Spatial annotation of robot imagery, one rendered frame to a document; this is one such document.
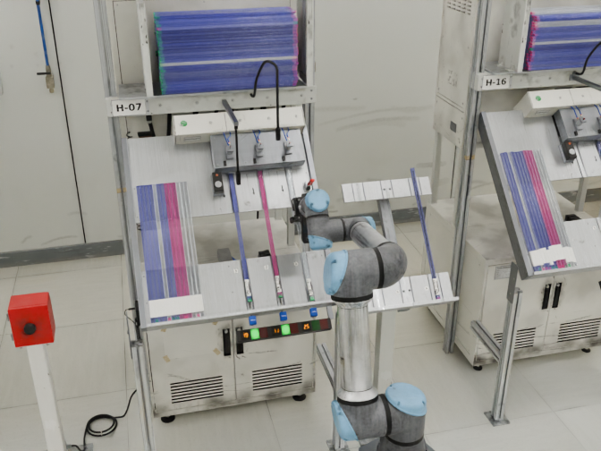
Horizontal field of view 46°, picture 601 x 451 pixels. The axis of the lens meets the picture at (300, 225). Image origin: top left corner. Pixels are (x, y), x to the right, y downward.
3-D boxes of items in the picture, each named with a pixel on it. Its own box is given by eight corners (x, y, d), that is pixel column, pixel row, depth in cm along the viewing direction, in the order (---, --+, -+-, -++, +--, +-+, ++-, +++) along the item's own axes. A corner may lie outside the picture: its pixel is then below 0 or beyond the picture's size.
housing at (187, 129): (299, 141, 280) (306, 124, 267) (174, 151, 270) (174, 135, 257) (296, 123, 283) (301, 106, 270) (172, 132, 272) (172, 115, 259)
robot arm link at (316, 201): (308, 214, 225) (305, 188, 226) (301, 219, 236) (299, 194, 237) (333, 211, 227) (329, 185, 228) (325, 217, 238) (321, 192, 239)
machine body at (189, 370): (315, 404, 313) (317, 282, 286) (155, 429, 298) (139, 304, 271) (283, 323, 370) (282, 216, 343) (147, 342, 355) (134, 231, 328)
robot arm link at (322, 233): (345, 245, 228) (341, 211, 229) (311, 249, 226) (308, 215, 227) (340, 248, 235) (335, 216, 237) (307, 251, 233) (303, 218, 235)
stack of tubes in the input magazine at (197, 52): (299, 86, 264) (299, 11, 252) (160, 95, 253) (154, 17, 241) (291, 78, 275) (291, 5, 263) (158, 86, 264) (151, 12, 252)
